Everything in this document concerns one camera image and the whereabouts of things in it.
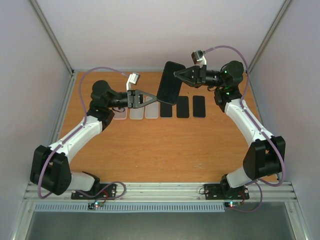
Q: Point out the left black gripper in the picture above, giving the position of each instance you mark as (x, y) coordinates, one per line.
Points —
(135, 98)

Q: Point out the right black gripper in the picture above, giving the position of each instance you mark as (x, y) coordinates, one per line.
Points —
(200, 76)

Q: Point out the white phone case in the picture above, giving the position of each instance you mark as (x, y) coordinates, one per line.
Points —
(152, 110)
(136, 113)

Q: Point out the black smartphone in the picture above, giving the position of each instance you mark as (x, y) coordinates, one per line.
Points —
(166, 110)

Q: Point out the phone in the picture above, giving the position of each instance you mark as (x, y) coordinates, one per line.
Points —
(169, 86)
(199, 106)
(182, 107)

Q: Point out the pink phone case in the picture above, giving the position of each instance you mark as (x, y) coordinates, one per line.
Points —
(120, 115)

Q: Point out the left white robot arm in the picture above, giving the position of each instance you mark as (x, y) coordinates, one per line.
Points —
(50, 168)

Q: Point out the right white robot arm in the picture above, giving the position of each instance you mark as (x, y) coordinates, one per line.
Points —
(266, 152)

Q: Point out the left circuit board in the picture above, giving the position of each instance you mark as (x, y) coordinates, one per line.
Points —
(96, 205)

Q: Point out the circuit board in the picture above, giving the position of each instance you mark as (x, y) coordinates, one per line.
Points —
(96, 205)
(233, 204)

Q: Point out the right circuit board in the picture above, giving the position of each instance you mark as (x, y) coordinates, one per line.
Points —
(233, 204)

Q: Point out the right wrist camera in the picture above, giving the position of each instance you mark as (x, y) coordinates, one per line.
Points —
(198, 57)

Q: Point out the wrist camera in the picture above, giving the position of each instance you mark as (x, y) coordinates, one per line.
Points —
(198, 57)
(132, 80)

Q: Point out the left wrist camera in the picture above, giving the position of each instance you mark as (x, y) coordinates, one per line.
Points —
(132, 80)

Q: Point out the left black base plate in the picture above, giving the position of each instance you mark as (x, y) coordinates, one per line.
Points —
(99, 190)

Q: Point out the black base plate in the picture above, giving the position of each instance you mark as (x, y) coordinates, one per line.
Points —
(215, 191)
(99, 190)

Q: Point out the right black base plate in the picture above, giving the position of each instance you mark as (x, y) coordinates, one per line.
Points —
(215, 191)

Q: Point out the aluminium front rail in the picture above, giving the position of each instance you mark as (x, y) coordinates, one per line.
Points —
(189, 192)

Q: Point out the grey slotted cable duct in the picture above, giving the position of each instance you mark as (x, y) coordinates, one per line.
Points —
(132, 207)

